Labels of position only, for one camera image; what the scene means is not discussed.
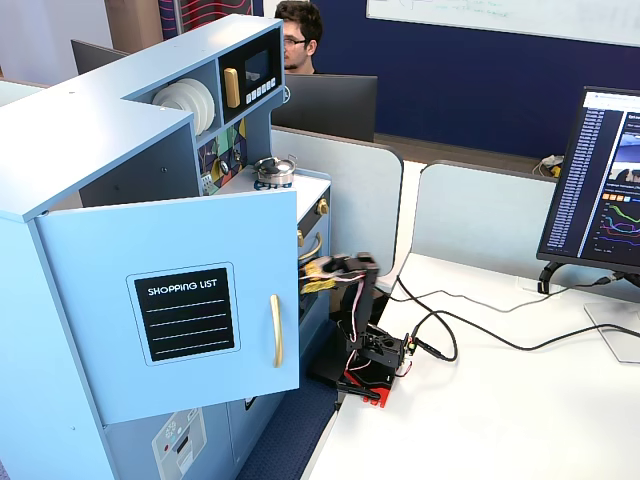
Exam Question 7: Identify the black monitor clamp bracket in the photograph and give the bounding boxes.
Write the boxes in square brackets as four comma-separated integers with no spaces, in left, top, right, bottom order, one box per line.
[537,260,569,295]

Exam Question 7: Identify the yellow white desk clutter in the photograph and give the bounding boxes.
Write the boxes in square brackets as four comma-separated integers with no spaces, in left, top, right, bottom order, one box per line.
[539,154,565,179]

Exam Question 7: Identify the monitor showing graphs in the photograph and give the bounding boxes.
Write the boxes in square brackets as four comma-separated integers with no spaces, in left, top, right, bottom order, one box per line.
[535,85,640,290]

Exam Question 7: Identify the red white servo wires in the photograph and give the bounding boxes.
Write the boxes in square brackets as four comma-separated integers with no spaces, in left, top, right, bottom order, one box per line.
[347,279,369,374]

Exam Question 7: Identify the blue wooden toy kitchen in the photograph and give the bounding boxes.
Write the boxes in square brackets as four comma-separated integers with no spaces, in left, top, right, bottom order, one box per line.
[0,13,332,480]

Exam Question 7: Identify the silver monitor stand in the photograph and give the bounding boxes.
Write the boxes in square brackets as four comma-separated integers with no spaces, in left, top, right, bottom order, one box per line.
[583,301,640,365]

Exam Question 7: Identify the dark monitor behind kitchen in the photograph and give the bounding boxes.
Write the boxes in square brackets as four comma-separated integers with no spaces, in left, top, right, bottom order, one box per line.
[70,39,132,77]

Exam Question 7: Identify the gold oven handle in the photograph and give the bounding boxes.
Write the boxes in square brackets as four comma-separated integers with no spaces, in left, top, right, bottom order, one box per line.
[298,232,323,264]

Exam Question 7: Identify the gold cabinet door handle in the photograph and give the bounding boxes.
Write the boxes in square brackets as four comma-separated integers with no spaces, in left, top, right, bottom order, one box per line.
[269,294,285,369]

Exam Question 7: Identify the whiteboard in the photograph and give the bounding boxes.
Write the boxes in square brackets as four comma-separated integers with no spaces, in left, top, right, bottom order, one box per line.
[365,0,640,49]

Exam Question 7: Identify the red robot base clamp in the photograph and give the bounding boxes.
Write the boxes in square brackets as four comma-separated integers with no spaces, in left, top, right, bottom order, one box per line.
[337,374,396,409]

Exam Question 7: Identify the gold microwave handle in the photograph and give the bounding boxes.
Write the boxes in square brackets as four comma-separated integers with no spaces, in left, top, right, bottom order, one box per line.
[223,67,242,109]

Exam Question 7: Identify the blue shopping list cabinet door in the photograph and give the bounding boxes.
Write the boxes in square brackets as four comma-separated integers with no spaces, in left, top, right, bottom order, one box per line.
[33,189,301,427]

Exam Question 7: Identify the thick black cable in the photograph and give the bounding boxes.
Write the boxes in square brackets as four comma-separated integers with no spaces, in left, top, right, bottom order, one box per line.
[410,309,640,364]

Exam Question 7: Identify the grey desk divider panel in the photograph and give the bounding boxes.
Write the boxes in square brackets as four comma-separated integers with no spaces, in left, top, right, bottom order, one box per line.
[269,124,405,294]
[412,159,569,274]

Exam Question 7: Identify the white toy plate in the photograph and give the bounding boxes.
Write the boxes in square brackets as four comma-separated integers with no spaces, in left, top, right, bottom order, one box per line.
[152,79,204,136]
[189,78,212,134]
[199,82,217,132]

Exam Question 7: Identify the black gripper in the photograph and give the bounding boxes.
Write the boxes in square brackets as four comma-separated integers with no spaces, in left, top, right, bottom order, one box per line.
[298,252,380,296]

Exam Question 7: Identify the man with glasses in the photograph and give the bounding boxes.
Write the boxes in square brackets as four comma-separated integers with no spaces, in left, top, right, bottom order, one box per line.
[273,0,325,75]

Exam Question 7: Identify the thin black cable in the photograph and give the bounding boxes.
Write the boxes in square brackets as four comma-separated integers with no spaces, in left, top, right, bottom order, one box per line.
[389,272,627,314]

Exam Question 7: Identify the black toy microwave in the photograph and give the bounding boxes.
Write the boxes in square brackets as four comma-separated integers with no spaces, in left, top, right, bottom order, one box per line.
[218,27,284,126]

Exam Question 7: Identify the black monitor back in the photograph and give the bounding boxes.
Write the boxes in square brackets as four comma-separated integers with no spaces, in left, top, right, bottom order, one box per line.
[272,73,379,144]

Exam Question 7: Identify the steel toy pot with lid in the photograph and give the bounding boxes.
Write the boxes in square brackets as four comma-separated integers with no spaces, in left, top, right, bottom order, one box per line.
[253,155,299,187]

